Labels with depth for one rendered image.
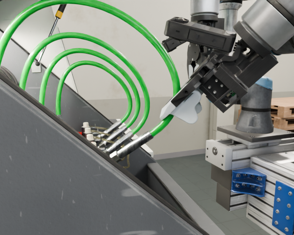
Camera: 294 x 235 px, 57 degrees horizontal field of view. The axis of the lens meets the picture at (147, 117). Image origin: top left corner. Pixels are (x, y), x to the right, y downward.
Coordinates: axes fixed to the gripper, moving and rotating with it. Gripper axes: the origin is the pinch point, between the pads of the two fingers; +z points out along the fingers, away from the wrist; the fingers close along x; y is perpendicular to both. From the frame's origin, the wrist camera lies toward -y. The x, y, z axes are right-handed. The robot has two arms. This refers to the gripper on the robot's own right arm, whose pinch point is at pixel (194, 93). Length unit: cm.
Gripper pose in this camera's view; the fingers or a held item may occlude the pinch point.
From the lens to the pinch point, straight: 76.3
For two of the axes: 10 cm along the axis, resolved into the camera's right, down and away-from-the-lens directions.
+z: 0.0, 9.8, 1.8
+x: -2.8, -1.8, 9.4
